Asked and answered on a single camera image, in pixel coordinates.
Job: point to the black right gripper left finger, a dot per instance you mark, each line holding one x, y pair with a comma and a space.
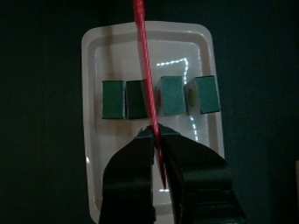
126, 175

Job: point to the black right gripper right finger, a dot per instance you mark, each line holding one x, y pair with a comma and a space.
202, 180

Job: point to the red toy knife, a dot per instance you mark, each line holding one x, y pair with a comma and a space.
148, 78

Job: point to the green toy sushi piece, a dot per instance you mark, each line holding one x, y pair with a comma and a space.
137, 99
114, 99

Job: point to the green sushi piece yellow centre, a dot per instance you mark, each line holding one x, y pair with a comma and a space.
205, 94

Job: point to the green sushi piece red centre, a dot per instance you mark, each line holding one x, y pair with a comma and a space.
172, 95

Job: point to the white plastic tray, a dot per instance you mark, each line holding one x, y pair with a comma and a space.
172, 52

